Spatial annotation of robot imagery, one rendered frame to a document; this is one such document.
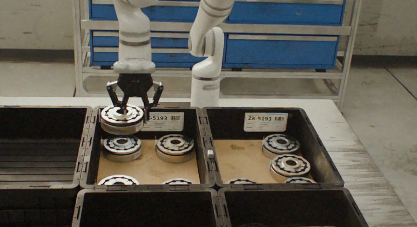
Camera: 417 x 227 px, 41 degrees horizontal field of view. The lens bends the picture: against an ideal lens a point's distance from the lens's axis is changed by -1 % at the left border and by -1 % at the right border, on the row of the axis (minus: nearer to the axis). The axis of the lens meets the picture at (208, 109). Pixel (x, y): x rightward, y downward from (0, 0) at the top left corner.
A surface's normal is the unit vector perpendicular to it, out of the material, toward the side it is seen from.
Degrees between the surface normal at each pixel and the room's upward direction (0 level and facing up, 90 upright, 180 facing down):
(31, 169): 0
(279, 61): 90
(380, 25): 90
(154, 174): 0
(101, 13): 90
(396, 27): 90
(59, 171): 0
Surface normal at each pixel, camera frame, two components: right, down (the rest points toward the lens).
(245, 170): 0.06, -0.89
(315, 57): 0.11, 0.45
